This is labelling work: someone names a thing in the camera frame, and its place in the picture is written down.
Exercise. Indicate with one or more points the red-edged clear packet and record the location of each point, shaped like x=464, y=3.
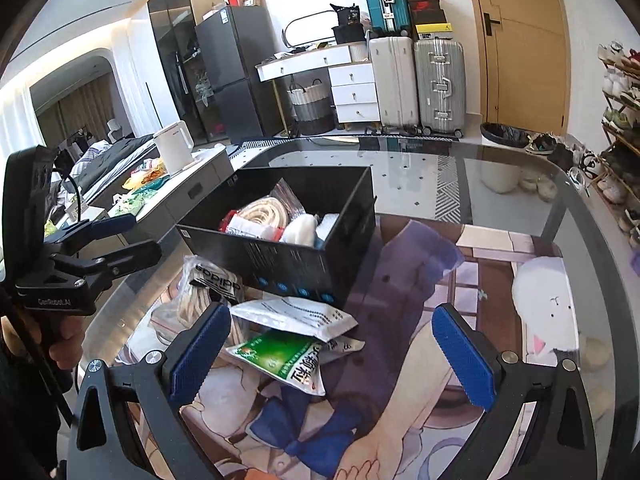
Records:
x=250, y=227

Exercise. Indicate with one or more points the white plush toy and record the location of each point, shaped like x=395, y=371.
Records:
x=300, y=232

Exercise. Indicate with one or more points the person's left hand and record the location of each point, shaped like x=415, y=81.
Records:
x=67, y=352

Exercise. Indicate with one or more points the white flat box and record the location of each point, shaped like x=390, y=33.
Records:
x=216, y=12

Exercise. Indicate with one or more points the rows of assorted shoes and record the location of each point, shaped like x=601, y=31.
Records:
x=625, y=95

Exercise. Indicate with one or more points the oval mirror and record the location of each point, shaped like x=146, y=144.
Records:
x=310, y=30

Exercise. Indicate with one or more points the white cotton roll pack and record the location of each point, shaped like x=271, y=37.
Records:
x=327, y=225

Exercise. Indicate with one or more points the woven laundry basket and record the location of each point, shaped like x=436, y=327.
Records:
x=311, y=110

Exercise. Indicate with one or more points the wooden door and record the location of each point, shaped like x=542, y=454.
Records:
x=525, y=50

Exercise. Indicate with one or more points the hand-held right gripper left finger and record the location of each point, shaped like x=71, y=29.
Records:
x=200, y=355

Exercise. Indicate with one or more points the pile of colourful snack packets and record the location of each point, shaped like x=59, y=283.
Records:
x=147, y=175

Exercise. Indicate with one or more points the dark sneaker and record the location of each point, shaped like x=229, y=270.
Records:
x=542, y=144

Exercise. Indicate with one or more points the white vanity desk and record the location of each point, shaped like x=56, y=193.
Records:
x=355, y=95

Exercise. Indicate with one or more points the white printed packet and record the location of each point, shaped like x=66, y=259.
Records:
x=295, y=317

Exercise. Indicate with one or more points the printed desk mat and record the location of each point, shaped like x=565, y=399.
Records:
x=395, y=310

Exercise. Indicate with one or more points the wooden shoe rack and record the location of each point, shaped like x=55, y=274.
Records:
x=607, y=130

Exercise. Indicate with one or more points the white trash bin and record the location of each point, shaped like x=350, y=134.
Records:
x=502, y=160

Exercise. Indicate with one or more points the grey side table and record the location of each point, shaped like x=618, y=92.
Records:
x=200, y=185

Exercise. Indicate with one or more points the plain black shoe box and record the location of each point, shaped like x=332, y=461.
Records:
x=428, y=17

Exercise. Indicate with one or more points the white electric kettle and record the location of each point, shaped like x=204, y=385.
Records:
x=172, y=150

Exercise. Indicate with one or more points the black bag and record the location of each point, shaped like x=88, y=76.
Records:
x=347, y=25

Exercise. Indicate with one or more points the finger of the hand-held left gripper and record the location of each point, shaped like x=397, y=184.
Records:
x=135, y=255
x=117, y=223

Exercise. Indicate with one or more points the white suitcase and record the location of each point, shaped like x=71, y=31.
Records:
x=395, y=82

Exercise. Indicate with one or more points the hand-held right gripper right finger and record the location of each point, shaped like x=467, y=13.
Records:
x=465, y=360

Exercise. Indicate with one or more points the person's left forearm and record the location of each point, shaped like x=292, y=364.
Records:
x=25, y=410

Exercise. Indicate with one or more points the white office chair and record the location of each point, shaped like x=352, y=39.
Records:
x=115, y=130

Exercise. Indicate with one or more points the dark glass wardrobe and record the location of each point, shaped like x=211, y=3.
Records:
x=175, y=50

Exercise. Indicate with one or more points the pale green plastic bag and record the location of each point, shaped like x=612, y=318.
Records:
x=125, y=205

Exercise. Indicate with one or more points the white sheer curtain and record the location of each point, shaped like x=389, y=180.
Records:
x=145, y=75
x=20, y=120

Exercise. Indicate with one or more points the teal suitcase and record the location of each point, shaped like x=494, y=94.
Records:
x=382, y=0

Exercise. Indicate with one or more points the green printed packet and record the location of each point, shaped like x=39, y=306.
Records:
x=280, y=360

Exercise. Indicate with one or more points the silver suitcase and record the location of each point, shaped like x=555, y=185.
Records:
x=440, y=85

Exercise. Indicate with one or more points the white fluffy slippers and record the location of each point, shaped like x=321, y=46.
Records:
x=540, y=186

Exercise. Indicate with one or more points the black storage box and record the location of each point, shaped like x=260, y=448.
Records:
x=290, y=270

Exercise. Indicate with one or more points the black shoe box red logo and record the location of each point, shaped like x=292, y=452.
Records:
x=426, y=6

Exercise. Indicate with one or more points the dark grey fridge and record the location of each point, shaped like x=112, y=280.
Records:
x=240, y=70

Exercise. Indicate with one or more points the tan curtain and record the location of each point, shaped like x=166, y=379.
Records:
x=80, y=107

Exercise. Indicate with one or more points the white ribbed container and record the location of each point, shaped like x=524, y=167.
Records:
x=360, y=52

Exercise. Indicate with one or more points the patterned black white rug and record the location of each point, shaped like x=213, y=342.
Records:
x=320, y=145

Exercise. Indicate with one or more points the bed with dark blanket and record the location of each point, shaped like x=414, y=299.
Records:
x=115, y=160

